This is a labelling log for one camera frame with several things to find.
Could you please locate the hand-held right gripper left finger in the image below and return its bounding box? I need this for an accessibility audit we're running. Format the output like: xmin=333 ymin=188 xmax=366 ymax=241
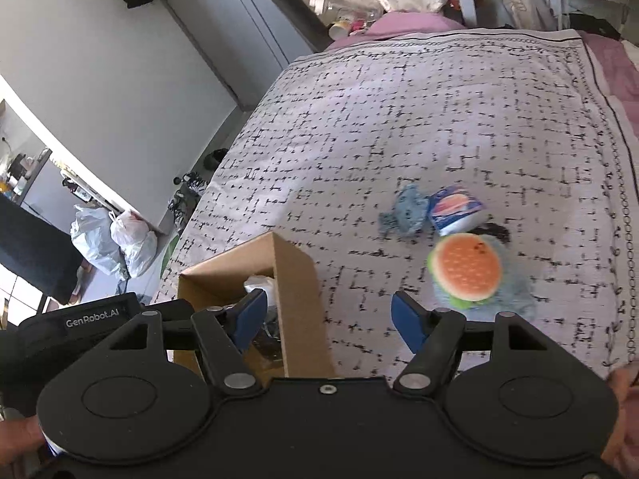
xmin=107 ymin=288 xmax=270 ymax=396

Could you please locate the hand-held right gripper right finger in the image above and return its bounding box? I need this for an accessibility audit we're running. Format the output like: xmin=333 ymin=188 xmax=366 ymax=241
xmin=391 ymin=289 xmax=547 ymax=396

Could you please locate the white soft item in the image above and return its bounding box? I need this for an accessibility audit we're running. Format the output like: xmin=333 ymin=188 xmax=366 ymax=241
xmin=243 ymin=274 xmax=276 ymax=301

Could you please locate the brown cardboard box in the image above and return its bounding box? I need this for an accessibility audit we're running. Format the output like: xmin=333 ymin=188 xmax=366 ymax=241
xmin=177 ymin=231 xmax=336 ymax=379

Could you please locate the hamburger plush toy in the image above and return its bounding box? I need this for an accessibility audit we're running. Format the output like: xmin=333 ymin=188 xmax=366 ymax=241
xmin=427 ymin=233 xmax=503 ymax=311

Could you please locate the blue grey knitted cloth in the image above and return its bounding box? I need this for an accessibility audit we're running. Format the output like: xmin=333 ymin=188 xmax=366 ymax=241
xmin=377 ymin=183 xmax=431 ymax=236

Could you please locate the light blue fuzzy cloth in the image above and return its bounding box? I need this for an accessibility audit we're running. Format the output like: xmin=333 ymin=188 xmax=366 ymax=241
xmin=428 ymin=237 xmax=536 ymax=321

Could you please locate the blue tissue packet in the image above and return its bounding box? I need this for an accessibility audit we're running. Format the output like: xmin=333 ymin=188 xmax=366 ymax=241
xmin=428 ymin=186 xmax=488 ymax=236

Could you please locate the black soft item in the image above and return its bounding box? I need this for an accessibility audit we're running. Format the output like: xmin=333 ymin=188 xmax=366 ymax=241
xmin=472 ymin=224 xmax=511 ymax=245

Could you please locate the person's left hand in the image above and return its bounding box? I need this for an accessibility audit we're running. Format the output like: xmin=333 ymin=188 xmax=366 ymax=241
xmin=0 ymin=416 xmax=47 ymax=459

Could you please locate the person's right hand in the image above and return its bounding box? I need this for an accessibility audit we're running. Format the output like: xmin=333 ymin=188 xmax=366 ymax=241
xmin=601 ymin=363 xmax=639 ymax=477

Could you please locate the pale blue plastic bag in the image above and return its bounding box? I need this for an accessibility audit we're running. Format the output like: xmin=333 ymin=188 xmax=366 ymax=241
xmin=71 ymin=204 xmax=125 ymax=276

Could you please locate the black cabinet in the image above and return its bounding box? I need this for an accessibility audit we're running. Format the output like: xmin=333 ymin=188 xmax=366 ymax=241
xmin=0 ymin=194 xmax=85 ymax=306

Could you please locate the white plastic bag red print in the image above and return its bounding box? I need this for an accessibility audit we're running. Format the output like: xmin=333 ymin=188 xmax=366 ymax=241
xmin=110 ymin=210 xmax=159 ymax=279

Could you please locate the grey white sneaker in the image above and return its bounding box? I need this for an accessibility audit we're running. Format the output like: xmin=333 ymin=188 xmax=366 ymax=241
xmin=171 ymin=172 xmax=206 ymax=196

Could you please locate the white black patterned blanket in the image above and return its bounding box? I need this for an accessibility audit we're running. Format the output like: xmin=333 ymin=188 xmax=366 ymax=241
xmin=150 ymin=29 xmax=639 ymax=380

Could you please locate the grey wardrobe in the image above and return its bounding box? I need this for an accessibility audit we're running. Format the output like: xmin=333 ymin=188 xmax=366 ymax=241
xmin=162 ymin=0 xmax=330 ymax=111

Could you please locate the clear plastic bottle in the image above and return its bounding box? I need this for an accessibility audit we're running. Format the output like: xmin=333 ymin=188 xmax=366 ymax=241
xmin=308 ymin=0 xmax=346 ymax=17

